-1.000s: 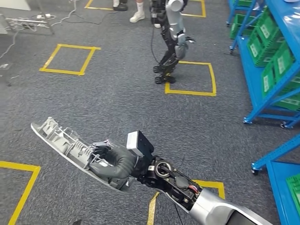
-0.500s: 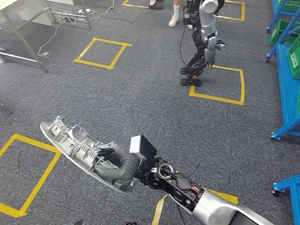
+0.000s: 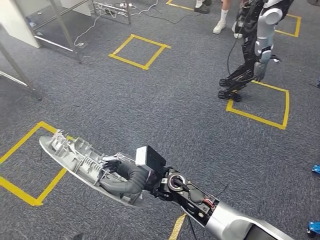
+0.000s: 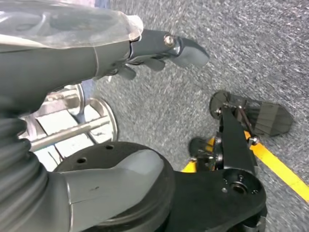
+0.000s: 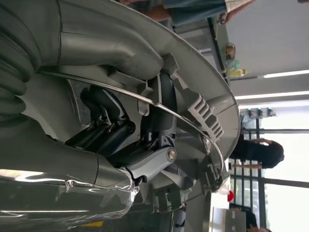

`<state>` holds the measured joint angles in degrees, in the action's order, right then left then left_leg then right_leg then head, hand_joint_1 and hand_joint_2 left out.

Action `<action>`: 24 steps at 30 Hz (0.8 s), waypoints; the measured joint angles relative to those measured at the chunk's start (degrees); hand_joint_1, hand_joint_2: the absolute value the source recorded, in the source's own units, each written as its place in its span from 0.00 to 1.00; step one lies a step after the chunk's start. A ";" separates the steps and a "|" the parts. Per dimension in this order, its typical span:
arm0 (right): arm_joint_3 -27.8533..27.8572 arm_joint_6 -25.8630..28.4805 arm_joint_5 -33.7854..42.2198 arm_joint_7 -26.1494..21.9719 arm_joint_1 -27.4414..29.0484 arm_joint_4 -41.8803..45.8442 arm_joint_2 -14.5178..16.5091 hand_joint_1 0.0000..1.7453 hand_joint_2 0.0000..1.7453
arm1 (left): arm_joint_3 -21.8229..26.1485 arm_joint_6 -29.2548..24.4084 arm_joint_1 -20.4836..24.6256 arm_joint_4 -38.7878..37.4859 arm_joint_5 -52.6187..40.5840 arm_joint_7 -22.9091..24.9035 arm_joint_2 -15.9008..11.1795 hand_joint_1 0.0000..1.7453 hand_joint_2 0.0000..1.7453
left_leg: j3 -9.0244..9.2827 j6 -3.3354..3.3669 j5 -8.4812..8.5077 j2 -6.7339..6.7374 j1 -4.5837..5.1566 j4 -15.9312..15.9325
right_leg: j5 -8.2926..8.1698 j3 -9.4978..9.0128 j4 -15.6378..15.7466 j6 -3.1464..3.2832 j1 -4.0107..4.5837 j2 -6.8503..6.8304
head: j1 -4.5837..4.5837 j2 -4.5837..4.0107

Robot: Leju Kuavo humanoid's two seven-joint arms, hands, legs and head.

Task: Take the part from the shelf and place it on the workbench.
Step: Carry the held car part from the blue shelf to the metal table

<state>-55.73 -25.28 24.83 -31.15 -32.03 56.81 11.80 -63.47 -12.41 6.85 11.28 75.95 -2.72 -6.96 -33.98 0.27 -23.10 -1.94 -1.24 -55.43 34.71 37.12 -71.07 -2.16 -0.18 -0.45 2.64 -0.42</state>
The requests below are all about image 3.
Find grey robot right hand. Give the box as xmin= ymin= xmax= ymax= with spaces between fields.
xmin=99 ymin=154 xmax=151 ymax=197

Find silver plastic wheel hubcap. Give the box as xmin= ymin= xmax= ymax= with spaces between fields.
xmin=38 ymin=129 xmax=151 ymax=210

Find white workbench metal legs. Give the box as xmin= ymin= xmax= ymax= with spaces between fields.
xmin=0 ymin=0 xmax=83 ymax=102

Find yellow floor tape square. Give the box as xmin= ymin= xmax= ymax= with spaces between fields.
xmin=274 ymin=13 xmax=302 ymax=38
xmin=0 ymin=121 xmax=74 ymax=208
xmin=165 ymin=0 xmax=195 ymax=11
xmin=226 ymin=80 xmax=291 ymax=131
xmin=108 ymin=33 xmax=171 ymax=71

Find white desk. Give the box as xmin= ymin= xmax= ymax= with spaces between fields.
xmin=60 ymin=0 xmax=132 ymax=26

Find person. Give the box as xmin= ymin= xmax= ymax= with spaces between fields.
xmin=193 ymin=0 xmax=211 ymax=15
xmin=212 ymin=0 xmax=244 ymax=40

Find grey black humanoid robot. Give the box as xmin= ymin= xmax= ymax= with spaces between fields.
xmin=217 ymin=0 xmax=295 ymax=103

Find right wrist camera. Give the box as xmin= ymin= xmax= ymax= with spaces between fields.
xmin=135 ymin=145 xmax=168 ymax=177

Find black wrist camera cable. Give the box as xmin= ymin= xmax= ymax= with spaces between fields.
xmin=186 ymin=214 xmax=198 ymax=240

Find white floor cable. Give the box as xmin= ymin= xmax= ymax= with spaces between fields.
xmin=72 ymin=0 xmax=161 ymax=48

